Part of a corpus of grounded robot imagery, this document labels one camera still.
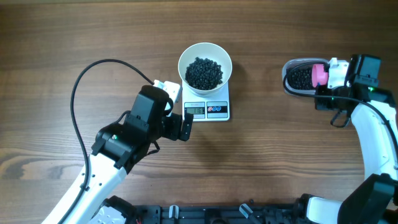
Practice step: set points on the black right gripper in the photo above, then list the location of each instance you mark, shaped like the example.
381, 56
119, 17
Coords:
321, 104

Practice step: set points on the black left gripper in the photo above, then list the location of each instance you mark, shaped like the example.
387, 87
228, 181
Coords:
175, 133

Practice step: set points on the pink scoop blue handle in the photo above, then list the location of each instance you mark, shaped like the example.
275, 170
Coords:
319, 75

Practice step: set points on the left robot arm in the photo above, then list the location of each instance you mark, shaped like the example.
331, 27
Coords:
119, 146

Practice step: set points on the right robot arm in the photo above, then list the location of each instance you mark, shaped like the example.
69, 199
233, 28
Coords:
352, 88

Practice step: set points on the white digital kitchen scale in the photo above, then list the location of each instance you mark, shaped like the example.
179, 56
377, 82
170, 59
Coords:
212, 107

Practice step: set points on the black beans in bowl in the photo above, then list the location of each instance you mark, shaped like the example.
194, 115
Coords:
204, 74

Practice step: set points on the white bowl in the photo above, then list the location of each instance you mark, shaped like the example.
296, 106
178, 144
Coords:
210, 51

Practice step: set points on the clear plastic container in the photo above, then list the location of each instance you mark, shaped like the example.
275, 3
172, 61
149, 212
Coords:
298, 61

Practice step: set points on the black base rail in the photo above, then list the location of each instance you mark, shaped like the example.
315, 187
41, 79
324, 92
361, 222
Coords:
116, 210

